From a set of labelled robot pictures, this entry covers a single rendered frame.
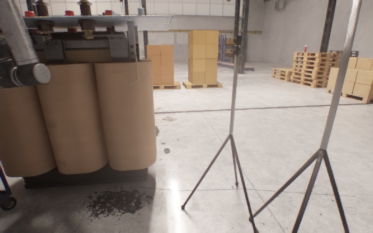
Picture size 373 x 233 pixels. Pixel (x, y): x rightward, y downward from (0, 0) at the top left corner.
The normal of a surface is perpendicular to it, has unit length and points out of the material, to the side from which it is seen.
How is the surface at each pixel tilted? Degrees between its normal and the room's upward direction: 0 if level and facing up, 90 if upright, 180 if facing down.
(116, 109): 90
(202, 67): 90
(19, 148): 90
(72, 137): 90
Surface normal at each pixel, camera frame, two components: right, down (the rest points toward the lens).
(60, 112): 0.17, 0.32
